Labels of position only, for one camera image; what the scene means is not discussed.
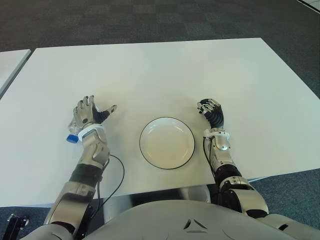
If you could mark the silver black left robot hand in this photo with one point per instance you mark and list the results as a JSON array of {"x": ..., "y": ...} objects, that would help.
[{"x": 86, "y": 115}]

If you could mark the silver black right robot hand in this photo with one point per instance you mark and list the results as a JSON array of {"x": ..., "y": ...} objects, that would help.
[{"x": 215, "y": 116}]

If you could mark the clear water bottle blue cap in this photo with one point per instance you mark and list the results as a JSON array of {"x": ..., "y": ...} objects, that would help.
[{"x": 72, "y": 138}]

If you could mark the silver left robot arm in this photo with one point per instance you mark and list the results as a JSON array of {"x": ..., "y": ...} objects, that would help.
[{"x": 95, "y": 147}]

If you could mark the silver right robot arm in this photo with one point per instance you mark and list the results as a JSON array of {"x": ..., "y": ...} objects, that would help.
[{"x": 222, "y": 142}]

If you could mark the white plate black rim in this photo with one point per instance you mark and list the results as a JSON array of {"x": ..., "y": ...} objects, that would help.
[{"x": 167, "y": 143}]

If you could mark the white robot hip joint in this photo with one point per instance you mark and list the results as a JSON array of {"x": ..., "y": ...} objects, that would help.
[{"x": 197, "y": 193}]

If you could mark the white side table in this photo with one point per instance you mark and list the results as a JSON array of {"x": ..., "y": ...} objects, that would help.
[{"x": 10, "y": 62}]

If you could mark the grey robot torso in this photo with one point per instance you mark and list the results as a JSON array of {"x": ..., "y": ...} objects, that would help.
[{"x": 162, "y": 222}]

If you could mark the black metal stand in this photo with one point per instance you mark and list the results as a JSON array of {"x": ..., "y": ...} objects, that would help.
[{"x": 15, "y": 225}]

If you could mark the white panel edge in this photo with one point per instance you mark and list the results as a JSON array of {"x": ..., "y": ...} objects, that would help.
[{"x": 312, "y": 3}]

